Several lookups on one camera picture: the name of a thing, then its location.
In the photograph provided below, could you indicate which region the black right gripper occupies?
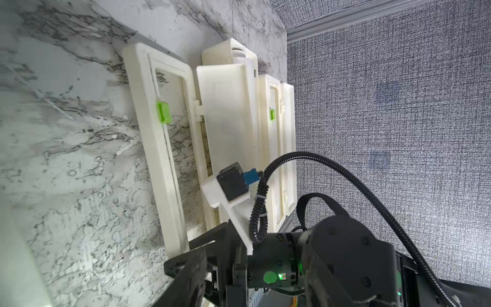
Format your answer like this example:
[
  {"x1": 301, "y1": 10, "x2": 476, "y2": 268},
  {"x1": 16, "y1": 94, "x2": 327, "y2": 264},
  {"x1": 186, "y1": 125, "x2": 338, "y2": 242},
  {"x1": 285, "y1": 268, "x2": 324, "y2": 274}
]
[{"x1": 164, "y1": 222, "x2": 303, "y2": 303}]

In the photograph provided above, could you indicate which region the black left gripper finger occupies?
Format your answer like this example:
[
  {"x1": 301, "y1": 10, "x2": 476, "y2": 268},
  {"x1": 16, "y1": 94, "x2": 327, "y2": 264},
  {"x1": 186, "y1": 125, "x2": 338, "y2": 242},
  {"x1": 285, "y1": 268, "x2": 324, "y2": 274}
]
[{"x1": 152, "y1": 249, "x2": 207, "y2": 306}]

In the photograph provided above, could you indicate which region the white wrap dispenser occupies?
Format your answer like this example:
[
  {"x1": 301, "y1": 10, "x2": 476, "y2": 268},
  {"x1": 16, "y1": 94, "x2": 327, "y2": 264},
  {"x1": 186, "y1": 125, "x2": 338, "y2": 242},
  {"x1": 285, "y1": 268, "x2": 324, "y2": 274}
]
[
  {"x1": 258, "y1": 74, "x2": 297, "y2": 232},
  {"x1": 123, "y1": 39, "x2": 261, "y2": 257}
]

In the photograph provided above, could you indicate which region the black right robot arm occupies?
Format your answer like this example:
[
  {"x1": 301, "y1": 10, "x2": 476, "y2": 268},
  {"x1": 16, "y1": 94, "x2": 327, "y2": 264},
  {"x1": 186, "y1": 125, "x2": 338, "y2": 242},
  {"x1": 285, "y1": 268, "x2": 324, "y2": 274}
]
[{"x1": 157, "y1": 200, "x2": 444, "y2": 306}]

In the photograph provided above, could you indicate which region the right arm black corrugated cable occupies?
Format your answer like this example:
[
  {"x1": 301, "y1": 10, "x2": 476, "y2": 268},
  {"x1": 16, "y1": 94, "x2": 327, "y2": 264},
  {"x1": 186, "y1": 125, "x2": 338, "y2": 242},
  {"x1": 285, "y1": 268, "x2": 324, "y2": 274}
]
[{"x1": 248, "y1": 151, "x2": 457, "y2": 307}]

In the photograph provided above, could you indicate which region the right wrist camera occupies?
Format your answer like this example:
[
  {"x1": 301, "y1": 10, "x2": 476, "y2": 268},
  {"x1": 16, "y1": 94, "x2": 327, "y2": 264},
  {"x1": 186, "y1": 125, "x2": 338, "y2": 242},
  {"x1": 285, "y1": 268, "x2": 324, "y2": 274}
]
[{"x1": 200, "y1": 162, "x2": 262, "y2": 256}]

